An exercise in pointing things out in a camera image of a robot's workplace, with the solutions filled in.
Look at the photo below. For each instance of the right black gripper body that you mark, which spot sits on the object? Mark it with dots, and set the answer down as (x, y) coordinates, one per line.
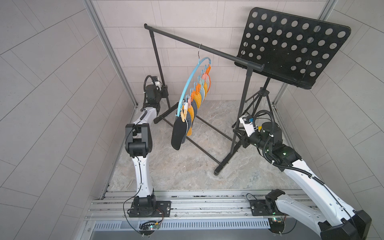
(247, 140)

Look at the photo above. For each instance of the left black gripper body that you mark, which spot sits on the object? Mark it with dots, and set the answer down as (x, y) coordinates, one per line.
(163, 94)

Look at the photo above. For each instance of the orange yellow shoe insole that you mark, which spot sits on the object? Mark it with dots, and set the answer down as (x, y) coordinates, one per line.
(191, 113)

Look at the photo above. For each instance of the black shoe insole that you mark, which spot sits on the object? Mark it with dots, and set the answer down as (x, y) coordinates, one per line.
(179, 131)

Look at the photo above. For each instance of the blue multi-clip hanger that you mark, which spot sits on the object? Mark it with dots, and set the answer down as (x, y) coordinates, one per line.
(190, 91)

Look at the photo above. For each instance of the black garment rack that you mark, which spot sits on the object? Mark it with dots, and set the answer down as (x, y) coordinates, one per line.
(172, 61)

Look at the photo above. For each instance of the dark grey shoe insole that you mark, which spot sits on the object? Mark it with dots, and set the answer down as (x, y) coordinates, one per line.
(188, 120)

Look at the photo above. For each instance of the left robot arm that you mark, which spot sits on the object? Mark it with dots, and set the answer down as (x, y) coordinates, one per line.
(139, 144)

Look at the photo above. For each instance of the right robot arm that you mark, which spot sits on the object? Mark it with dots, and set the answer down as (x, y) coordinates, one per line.
(334, 219)

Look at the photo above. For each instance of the grey insole on hanger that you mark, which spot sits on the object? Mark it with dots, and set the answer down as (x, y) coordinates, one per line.
(202, 93)

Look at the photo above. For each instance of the black perforated music stand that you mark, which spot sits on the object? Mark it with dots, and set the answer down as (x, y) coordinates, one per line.
(294, 50)

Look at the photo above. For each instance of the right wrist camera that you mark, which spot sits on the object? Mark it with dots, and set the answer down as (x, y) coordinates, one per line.
(248, 124)

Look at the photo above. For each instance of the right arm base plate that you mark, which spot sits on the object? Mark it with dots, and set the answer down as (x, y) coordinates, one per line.
(258, 208)

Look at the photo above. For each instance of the aluminium mounting rail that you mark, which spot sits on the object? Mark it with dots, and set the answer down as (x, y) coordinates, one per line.
(184, 205)

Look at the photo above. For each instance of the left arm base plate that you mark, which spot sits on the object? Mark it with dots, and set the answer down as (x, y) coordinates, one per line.
(144, 208)

